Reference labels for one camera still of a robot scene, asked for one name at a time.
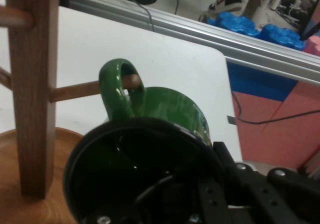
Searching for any red foam floor mat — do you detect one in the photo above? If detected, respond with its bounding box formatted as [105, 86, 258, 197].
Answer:
[230, 80, 320, 171]

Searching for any white sneaker with red trim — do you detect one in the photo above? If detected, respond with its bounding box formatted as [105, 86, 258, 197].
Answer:
[208, 0, 244, 13]

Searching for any grey cable over rail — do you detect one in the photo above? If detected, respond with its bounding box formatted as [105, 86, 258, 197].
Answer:
[116, 0, 156, 33]

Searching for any aluminium side frame rail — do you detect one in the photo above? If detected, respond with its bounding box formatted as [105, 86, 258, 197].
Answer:
[69, 0, 320, 86]

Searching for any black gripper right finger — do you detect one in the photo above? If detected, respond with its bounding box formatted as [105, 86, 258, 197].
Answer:
[212, 140, 320, 224]

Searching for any brown wooden mug tree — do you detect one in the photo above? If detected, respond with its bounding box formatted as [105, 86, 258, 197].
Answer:
[0, 0, 142, 224]

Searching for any blue foam floor mat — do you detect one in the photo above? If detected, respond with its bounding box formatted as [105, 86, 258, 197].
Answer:
[225, 60, 299, 103]

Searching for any pink foam block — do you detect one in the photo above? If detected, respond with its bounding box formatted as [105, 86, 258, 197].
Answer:
[303, 30, 320, 58]

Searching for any green enamel mug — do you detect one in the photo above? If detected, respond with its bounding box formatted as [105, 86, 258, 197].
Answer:
[63, 58, 237, 224]

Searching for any black floor cable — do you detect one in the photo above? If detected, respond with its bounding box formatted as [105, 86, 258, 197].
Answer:
[231, 93, 320, 125]

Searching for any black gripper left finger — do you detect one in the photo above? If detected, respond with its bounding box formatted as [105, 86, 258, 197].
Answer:
[94, 175, 231, 224]

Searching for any blue bumpy plastic cushion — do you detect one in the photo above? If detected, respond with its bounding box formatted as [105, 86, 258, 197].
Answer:
[206, 11, 306, 52]

